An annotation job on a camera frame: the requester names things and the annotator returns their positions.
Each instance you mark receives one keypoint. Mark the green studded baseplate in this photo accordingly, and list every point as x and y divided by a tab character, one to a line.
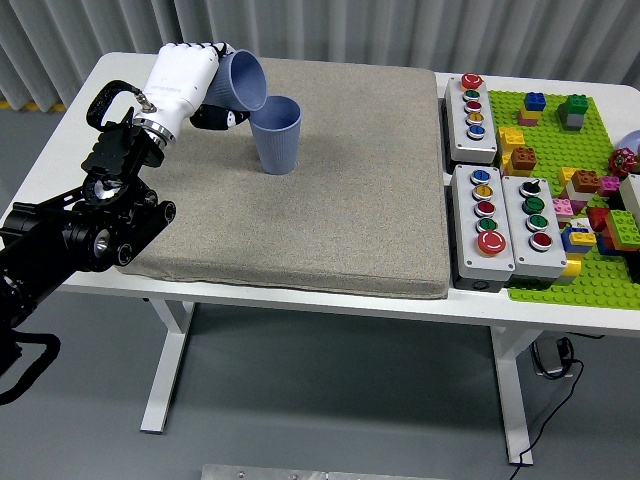
550	145

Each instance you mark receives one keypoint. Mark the large green building block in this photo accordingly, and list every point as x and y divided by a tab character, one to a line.
622	230

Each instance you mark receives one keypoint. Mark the grey pleated curtain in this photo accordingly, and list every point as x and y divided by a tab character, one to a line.
350	25

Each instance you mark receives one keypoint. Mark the blue yellow pink block stack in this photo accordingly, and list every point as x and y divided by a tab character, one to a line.
532	102

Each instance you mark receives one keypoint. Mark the white table leg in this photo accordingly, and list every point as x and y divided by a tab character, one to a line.
167	360
515	390

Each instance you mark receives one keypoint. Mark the yellow round block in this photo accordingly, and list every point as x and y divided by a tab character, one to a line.
570	269

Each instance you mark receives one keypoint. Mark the grey power adapter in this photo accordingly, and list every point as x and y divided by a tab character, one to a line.
547	356

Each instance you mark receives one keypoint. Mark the large white block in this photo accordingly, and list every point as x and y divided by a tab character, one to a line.
632	197

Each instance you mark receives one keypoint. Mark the pale blue bowl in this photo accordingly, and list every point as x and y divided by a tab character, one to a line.
632	141

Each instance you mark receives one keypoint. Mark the green grey block stack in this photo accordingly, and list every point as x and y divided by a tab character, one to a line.
575	110

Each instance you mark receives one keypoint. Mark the orange building block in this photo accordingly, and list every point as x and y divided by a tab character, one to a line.
522	160

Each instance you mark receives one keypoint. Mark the pink building block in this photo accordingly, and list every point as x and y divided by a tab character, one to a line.
609	186
562	207

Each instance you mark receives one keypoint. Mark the grey selector switch button box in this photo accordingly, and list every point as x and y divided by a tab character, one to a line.
517	240

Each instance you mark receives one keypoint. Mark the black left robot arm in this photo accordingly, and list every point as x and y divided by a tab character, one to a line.
65	235

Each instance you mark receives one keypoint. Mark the small yellow building block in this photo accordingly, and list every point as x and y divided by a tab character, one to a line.
566	176

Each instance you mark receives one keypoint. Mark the orange white block stack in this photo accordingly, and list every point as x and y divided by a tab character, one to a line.
585	181

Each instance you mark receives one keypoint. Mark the wide grey five-button box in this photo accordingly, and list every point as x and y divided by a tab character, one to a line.
467	250

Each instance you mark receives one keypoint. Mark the red building block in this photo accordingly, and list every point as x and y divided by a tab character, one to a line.
597	220

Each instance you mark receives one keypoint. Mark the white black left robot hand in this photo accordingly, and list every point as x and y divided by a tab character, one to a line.
180	80

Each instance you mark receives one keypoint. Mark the grey-brown cushion mat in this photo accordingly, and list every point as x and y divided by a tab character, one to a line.
360	200

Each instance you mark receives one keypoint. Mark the red valve handwheel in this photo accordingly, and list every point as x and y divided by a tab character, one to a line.
621	162

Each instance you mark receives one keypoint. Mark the blue ribbed cup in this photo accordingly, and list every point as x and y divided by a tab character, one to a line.
247	80
280	145

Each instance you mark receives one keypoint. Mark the slim grey five-button box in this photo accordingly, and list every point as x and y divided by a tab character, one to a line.
457	120

